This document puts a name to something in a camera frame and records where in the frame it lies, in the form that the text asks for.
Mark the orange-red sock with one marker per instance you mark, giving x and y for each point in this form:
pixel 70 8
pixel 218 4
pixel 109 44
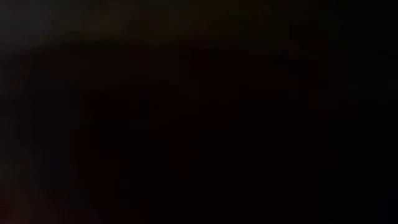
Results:
pixel 199 124

